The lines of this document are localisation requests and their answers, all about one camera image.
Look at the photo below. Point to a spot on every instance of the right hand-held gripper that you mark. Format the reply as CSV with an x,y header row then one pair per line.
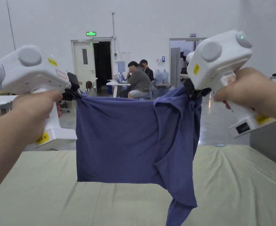
x,y
218,61

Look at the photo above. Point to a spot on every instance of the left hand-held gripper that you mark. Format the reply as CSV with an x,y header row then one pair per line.
x,y
29,73

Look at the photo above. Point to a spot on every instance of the dark blue shirt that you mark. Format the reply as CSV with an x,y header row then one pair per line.
x,y
119,139

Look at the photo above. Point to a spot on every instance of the person's left forearm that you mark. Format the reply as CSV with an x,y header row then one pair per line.
x,y
3,150

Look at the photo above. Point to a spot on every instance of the person's left hand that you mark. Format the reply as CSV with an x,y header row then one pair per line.
x,y
32,113

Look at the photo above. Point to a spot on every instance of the person's right hand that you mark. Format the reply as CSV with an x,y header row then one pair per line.
x,y
248,89

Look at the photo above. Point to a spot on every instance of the white door with window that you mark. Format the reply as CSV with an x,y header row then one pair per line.
x,y
83,63

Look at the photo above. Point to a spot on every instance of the clear water jug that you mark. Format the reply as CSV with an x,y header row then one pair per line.
x,y
158,76
165,76

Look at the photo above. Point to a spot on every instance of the white desk with laptop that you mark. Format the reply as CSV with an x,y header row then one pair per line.
x,y
116,82

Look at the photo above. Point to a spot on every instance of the green exit sign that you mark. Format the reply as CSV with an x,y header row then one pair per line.
x,y
91,33

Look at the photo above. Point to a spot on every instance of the bed with pale green sheet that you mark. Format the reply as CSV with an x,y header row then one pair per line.
x,y
234,186

